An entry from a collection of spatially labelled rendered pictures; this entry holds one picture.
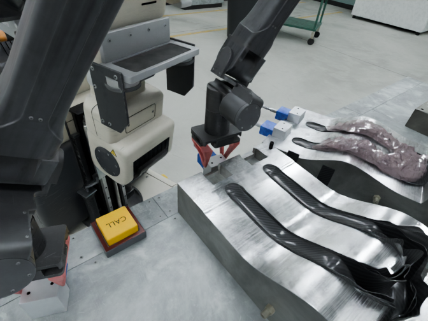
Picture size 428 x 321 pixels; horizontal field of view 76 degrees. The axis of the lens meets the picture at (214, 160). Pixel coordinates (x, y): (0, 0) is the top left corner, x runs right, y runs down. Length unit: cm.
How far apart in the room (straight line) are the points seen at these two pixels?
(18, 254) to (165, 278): 29
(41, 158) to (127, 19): 48
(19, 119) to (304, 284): 38
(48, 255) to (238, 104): 37
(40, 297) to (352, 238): 48
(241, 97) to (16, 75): 37
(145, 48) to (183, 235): 46
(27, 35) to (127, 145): 60
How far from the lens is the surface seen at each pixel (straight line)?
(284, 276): 44
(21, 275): 34
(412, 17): 703
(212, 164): 65
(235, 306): 52
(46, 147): 31
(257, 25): 55
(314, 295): 42
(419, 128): 118
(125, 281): 55
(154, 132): 86
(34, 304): 52
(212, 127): 59
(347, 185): 73
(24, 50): 24
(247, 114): 51
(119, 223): 57
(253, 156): 68
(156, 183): 142
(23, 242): 32
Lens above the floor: 128
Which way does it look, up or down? 40 degrees down
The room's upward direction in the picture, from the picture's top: 6 degrees clockwise
